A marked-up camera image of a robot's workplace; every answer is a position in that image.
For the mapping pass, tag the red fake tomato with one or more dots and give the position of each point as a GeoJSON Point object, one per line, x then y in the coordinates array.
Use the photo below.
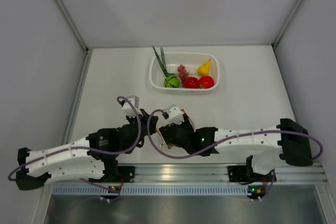
{"type": "Point", "coordinates": [191, 83]}

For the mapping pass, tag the green fake scallion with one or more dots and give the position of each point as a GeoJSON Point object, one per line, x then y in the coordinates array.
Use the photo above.
{"type": "Point", "coordinates": [161, 61]}

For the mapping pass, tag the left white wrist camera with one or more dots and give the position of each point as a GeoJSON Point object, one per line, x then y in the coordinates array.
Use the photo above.
{"type": "Point", "coordinates": [131, 106]}

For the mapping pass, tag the right aluminium frame post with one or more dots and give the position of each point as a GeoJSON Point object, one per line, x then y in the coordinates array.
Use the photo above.
{"type": "Point", "coordinates": [288, 20]}

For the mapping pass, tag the left aluminium frame post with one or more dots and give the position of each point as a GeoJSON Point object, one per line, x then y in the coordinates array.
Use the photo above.
{"type": "Point", "coordinates": [71, 24]}

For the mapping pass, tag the white perforated plastic basket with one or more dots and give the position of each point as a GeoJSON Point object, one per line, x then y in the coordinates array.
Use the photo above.
{"type": "Point", "coordinates": [191, 61]}

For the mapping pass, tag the slotted grey cable duct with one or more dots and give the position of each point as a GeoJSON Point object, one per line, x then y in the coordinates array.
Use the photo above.
{"type": "Point", "coordinates": [160, 190]}

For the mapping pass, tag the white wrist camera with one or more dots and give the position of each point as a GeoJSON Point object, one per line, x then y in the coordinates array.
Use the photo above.
{"type": "Point", "coordinates": [174, 115]}
{"type": "Point", "coordinates": [131, 106]}

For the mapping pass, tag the purple fake grape bunch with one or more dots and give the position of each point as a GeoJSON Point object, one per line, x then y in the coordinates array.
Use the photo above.
{"type": "Point", "coordinates": [182, 74]}

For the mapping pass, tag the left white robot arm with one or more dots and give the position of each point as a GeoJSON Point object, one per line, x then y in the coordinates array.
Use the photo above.
{"type": "Point", "coordinates": [93, 157]}

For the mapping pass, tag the green fake watermelon ball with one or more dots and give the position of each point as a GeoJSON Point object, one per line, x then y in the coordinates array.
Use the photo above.
{"type": "Point", "coordinates": [172, 81]}

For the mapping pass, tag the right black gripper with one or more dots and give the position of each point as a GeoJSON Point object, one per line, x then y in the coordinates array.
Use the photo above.
{"type": "Point", "coordinates": [186, 124]}

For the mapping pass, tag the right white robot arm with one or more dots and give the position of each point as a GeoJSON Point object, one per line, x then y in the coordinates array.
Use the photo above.
{"type": "Point", "coordinates": [266, 149]}

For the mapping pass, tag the aluminium mounting rail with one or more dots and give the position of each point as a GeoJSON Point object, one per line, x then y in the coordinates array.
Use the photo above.
{"type": "Point", "coordinates": [183, 174]}

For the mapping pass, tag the yellow fake lemon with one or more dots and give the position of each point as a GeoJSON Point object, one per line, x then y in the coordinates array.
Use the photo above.
{"type": "Point", "coordinates": [204, 69]}

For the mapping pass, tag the clear zip bag orange seal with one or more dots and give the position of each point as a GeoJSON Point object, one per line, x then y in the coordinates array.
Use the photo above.
{"type": "Point", "coordinates": [178, 129]}

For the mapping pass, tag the red fake apple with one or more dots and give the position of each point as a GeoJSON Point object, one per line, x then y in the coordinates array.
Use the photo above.
{"type": "Point", "coordinates": [206, 82]}

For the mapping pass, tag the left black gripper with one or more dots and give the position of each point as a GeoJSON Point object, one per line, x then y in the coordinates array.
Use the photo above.
{"type": "Point", "coordinates": [153, 124]}

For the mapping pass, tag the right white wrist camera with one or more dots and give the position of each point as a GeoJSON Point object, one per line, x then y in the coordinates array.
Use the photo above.
{"type": "Point", "coordinates": [174, 115]}

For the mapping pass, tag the aluminium frame post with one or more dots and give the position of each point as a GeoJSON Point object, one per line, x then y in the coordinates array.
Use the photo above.
{"type": "Point", "coordinates": [71, 24]}
{"type": "Point", "coordinates": [288, 20]}

